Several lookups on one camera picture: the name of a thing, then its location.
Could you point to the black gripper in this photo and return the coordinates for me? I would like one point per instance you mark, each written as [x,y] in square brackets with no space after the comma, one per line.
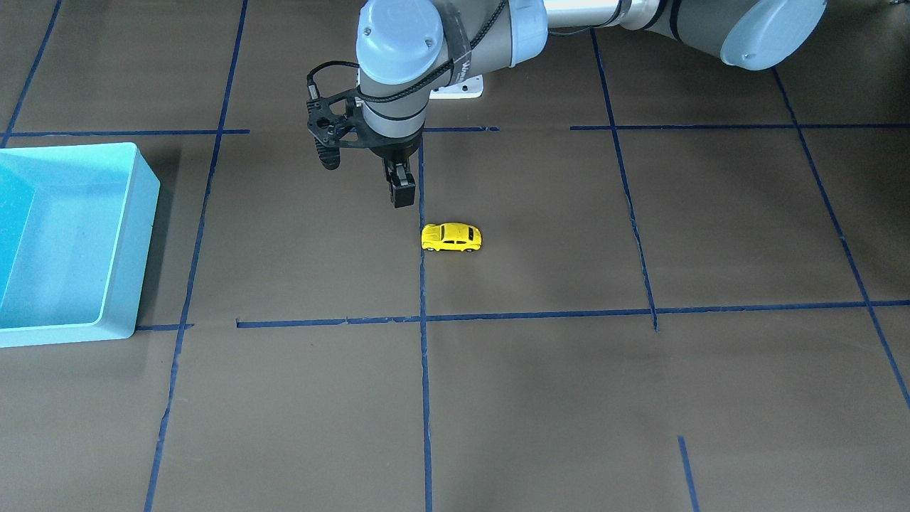
[395,150]

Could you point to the yellow beetle toy car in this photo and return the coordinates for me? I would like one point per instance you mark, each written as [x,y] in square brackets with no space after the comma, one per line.
[450,237]

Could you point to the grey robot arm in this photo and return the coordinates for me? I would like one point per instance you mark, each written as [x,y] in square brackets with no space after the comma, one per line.
[406,49]

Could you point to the turquoise plastic bin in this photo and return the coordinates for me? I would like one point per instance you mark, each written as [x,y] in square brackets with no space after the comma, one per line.
[76,224]

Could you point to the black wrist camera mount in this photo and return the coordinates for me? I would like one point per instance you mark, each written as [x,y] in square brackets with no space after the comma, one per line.
[336,123]

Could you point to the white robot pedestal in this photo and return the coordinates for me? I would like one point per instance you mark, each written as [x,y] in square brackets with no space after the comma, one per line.
[470,88]

